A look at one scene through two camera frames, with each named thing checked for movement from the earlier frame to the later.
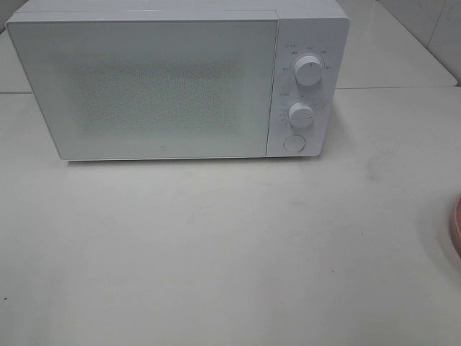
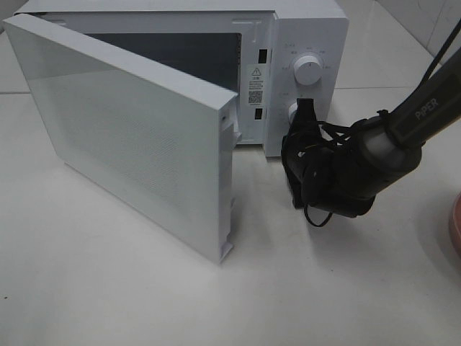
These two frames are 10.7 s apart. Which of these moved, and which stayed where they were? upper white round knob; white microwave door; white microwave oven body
Moved: white microwave door
Stayed: upper white round knob; white microwave oven body
